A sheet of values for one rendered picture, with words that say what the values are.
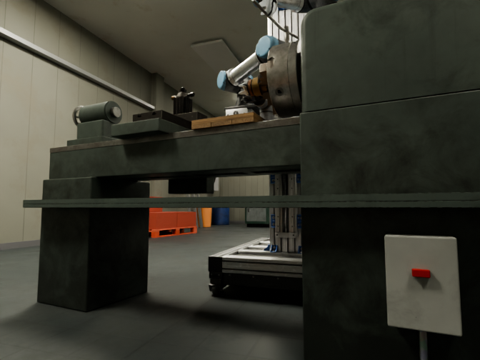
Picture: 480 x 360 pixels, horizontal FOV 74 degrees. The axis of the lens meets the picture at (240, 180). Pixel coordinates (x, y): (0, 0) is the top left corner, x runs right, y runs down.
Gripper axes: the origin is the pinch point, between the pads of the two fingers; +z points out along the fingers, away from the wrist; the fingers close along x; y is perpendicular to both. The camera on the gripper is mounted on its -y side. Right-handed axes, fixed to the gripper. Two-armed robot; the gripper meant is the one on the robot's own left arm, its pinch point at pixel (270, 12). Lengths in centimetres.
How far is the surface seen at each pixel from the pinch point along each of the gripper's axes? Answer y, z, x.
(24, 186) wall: 399, -1, -148
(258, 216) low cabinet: 280, -125, -650
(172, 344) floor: 36, 127, -32
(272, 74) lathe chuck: 0.1, 23.2, -10.3
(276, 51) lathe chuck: -0.9, 12.5, -8.6
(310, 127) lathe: -16, 49, -13
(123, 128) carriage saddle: 73, 40, -9
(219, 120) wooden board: 23.2, 39.5, -13.6
